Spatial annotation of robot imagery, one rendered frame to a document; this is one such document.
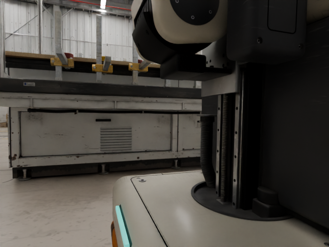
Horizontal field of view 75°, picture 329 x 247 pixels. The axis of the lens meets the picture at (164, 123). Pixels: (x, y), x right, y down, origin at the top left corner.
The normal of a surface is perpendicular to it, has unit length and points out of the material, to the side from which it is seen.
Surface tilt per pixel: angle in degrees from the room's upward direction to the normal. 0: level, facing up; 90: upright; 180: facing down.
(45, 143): 90
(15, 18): 90
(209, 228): 0
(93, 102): 90
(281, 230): 0
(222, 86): 90
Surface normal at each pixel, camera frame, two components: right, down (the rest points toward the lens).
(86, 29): 0.32, 0.05
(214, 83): -0.95, 0.00
